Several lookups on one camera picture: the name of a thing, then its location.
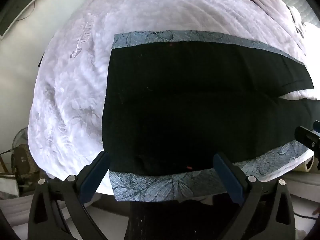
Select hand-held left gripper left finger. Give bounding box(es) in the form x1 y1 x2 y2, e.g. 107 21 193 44
27 151 111 240

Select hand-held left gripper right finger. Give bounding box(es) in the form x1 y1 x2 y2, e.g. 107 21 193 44
213 152 297 240

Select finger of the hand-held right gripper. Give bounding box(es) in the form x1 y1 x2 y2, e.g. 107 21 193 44
294 120 320 155

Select black pants with blue trim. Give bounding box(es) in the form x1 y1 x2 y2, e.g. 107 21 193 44
101 30 314 202

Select white roll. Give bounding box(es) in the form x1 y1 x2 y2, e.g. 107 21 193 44
299 155 315 173

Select dark cloth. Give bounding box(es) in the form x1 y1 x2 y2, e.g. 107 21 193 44
127 196 250 240

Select standing fan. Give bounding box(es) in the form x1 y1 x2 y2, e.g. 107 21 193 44
11 127 42 180

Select lavender quilted blanket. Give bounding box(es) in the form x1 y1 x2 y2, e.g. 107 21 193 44
27 0 320 195

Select grey blanket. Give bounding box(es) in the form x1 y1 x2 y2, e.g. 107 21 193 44
246 0 302 34

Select black cable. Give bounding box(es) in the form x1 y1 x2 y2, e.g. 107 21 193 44
293 211 318 218

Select wall television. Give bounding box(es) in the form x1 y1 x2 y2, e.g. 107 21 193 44
0 0 49 39

